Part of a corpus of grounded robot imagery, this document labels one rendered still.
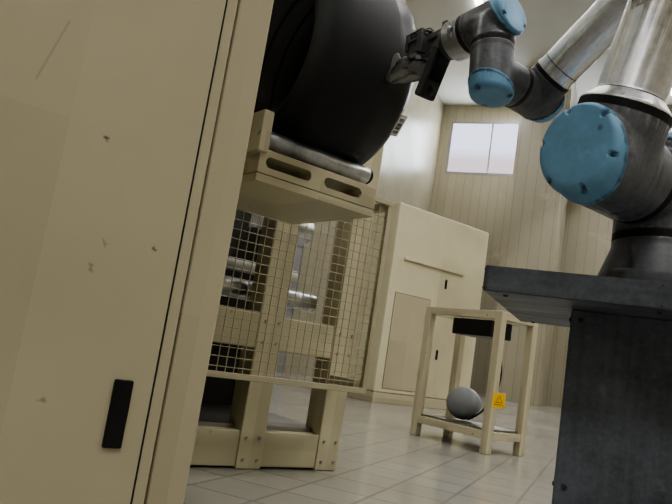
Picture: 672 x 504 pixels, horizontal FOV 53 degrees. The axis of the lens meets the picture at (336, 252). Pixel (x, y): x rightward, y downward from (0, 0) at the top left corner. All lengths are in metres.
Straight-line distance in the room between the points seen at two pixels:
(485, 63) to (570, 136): 0.34
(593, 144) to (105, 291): 0.74
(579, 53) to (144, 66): 0.93
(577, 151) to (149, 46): 0.66
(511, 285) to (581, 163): 0.22
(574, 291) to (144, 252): 0.61
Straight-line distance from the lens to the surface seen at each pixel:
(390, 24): 1.76
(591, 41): 1.48
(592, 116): 1.13
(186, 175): 0.83
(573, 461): 1.17
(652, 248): 1.24
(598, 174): 1.10
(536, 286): 1.06
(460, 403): 4.20
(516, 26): 1.48
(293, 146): 1.65
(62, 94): 0.79
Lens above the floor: 0.43
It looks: 8 degrees up
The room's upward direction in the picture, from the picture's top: 9 degrees clockwise
